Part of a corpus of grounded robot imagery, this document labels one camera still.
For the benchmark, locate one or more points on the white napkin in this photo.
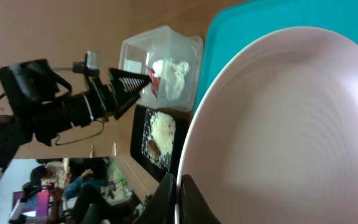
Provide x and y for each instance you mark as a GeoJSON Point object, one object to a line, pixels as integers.
{"type": "Point", "coordinates": [173, 75]}

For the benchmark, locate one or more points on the white rice pile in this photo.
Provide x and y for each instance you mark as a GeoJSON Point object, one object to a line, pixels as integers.
{"type": "Point", "coordinates": [161, 128]}

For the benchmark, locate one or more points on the black tray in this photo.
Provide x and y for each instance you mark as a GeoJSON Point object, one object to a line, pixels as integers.
{"type": "Point", "coordinates": [138, 143]}

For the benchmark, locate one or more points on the person in blue shirt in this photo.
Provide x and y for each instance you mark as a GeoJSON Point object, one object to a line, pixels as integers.
{"type": "Point", "coordinates": [43, 175]}

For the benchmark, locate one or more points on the brown food piece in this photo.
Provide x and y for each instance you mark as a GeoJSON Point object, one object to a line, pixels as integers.
{"type": "Point", "coordinates": [153, 149]}

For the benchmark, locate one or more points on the teal serving tray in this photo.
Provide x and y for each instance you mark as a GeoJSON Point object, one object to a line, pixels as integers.
{"type": "Point", "coordinates": [236, 27]}

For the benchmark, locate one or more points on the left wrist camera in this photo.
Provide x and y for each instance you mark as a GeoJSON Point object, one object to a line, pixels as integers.
{"type": "Point", "coordinates": [89, 66]}

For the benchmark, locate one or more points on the pink lit monitor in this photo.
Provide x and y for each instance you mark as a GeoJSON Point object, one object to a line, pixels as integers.
{"type": "Point", "coordinates": [36, 206]}

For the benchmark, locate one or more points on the pink plate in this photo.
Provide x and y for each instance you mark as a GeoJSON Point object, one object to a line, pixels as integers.
{"type": "Point", "coordinates": [275, 138]}

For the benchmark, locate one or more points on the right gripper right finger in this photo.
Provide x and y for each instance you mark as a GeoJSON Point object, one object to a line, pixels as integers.
{"type": "Point", "coordinates": [193, 207]}

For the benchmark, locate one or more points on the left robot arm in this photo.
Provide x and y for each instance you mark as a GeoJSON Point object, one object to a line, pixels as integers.
{"type": "Point", "coordinates": [44, 106]}

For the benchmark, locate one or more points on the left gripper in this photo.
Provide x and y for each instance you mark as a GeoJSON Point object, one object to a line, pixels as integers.
{"type": "Point", "coordinates": [116, 97]}

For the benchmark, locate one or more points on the clear plastic bin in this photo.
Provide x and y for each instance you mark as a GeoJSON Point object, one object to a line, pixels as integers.
{"type": "Point", "coordinates": [142, 50]}

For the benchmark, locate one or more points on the red snack wrapper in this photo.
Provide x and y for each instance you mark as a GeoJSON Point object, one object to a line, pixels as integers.
{"type": "Point", "coordinates": [155, 81]}

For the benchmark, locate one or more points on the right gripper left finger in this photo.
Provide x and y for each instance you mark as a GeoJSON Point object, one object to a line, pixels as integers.
{"type": "Point", "coordinates": [161, 208]}

